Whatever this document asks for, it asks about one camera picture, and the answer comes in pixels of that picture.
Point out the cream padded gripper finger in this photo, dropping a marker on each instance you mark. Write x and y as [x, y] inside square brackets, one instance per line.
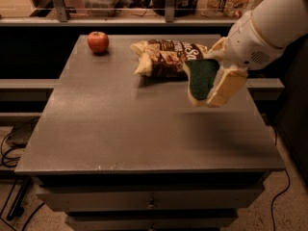
[217, 52]
[223, 83]

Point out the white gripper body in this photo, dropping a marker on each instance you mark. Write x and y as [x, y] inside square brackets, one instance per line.
[249, 45]

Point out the green yellow sponge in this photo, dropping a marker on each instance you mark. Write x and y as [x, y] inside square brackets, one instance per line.
[201, 76]

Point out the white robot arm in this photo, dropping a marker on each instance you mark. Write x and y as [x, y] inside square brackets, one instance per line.
[280, 21]

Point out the red apple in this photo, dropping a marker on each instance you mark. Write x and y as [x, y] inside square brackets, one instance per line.
[98, 42]

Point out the brown yellow snack bag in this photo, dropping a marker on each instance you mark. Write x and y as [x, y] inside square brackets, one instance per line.
[165, 57]

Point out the grey lower drawer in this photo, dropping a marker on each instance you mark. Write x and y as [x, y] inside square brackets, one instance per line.
[151, 220]

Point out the grey drawer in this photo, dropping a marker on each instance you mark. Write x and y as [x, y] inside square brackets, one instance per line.
[99, 199]
[151, 220]

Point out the grey metal railing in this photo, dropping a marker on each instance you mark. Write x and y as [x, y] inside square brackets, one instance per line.
[74, 13]

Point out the grey upper drawer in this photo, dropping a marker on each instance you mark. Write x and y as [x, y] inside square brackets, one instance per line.
[99, 199]

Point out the black power adapter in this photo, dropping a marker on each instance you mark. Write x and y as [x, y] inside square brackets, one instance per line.
[20, 135]

